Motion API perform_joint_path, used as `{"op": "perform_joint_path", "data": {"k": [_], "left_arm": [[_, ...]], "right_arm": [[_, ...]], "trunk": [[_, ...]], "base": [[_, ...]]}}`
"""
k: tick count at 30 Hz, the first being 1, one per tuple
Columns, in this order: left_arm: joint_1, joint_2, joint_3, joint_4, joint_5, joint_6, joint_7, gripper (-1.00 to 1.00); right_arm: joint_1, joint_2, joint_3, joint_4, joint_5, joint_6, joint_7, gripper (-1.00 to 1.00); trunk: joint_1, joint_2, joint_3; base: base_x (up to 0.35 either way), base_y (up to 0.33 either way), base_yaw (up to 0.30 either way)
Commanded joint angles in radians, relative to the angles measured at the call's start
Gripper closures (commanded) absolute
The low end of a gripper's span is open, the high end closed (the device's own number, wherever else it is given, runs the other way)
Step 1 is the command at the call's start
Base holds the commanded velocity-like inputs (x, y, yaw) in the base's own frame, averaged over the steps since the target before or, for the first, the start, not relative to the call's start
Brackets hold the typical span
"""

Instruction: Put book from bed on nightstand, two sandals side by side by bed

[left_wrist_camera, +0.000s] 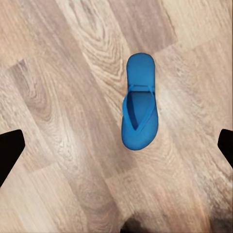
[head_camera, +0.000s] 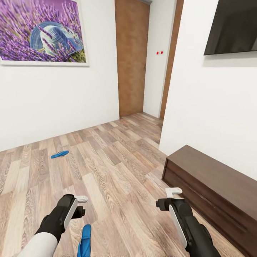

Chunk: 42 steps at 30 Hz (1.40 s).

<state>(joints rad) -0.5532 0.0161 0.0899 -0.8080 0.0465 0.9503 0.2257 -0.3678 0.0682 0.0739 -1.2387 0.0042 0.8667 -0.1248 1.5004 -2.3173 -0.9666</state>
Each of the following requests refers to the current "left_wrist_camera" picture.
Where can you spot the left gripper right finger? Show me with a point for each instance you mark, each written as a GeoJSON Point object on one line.
{"type": "Point", "coordinates": [225, 144]}

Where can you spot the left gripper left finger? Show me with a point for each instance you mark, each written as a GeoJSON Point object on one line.
{"type": "Point", "coordinates": [11, 146]}

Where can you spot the sandal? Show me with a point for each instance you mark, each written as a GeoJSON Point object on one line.
{"type": "Point", "coordinates": [140, 117]}

